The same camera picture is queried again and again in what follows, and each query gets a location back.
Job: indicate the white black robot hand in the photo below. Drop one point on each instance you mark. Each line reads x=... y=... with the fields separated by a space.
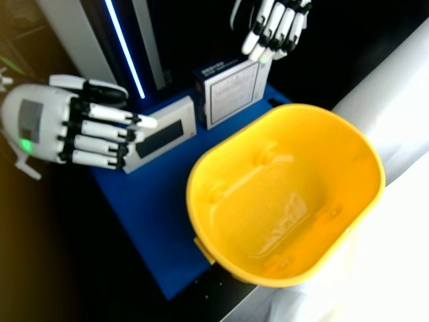
x=37 y=117
x=281 y=23

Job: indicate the white box with black panel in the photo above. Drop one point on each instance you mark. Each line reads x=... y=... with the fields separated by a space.
x=174 y=112

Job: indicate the blue and white box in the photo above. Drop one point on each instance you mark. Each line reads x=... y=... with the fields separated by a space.
x=231 y=90

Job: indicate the white column blue light strip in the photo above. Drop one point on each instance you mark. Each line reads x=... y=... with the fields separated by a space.
x=90 y=40

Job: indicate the blue mat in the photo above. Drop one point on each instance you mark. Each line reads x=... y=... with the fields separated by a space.
x=151 y=208

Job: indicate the yellow plastic bucket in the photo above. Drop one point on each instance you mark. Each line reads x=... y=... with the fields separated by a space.
x=285 y=201

